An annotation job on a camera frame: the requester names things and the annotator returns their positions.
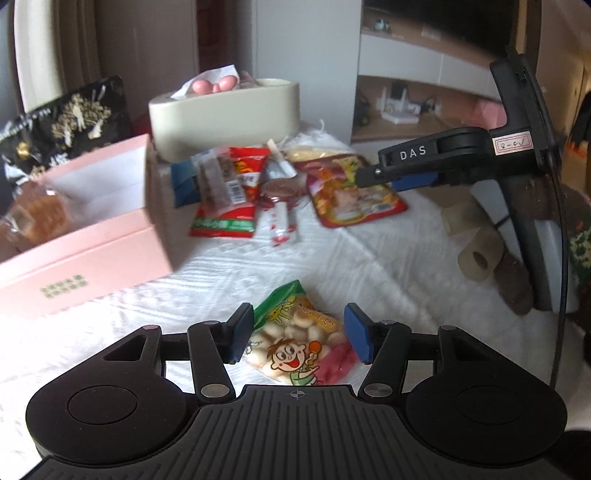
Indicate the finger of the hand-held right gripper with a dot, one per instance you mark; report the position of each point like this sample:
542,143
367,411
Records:
415,182

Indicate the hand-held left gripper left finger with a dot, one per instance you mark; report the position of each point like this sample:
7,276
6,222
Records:
242,334

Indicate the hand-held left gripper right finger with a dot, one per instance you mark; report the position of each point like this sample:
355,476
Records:
358,334

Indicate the green cartoon biscuit packet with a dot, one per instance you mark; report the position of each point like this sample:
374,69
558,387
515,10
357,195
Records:
295,337

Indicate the red yellow snack pouch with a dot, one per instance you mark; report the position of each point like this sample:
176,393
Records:
346,203

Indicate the clear-wrapped grain bar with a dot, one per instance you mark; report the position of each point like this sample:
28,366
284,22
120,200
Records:
219,177

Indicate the blue snack packet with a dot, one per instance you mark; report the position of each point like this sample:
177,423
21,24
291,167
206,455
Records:
184,184

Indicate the pink cardboard box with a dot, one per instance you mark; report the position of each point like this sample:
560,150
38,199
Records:
92,258

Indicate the pink pouch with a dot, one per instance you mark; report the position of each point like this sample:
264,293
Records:
489,115

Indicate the white fluffy cloth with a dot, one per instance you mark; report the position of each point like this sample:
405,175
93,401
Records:
369,267

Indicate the white router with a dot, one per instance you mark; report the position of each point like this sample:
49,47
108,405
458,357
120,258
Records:
399,104

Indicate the toilet paper roll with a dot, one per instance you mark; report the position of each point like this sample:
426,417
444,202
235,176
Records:
480,256

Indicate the pale yellow snack packet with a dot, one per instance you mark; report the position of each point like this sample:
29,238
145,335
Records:
314,152

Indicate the white red clear snack packet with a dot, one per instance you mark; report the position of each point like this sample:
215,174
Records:
279,221

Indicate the white cabinet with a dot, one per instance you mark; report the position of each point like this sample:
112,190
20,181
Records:
415,60

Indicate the white stick packet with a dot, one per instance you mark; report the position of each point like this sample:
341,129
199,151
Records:
282,159

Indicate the brown slipper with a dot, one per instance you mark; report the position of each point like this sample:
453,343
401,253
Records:
515,286

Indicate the dark television screen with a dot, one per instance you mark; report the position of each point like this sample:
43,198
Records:
438,14

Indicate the red green snack packet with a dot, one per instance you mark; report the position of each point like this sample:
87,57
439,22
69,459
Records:
251,170

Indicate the cream oval container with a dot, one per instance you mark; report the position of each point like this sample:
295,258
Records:
221,120

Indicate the wrapped brown pastry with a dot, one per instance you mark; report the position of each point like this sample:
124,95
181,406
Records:
41,217

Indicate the black gold-print snack bag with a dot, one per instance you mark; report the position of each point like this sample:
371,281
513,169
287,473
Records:
69,115

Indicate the beige curtain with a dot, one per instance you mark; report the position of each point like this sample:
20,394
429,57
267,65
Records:
41,55

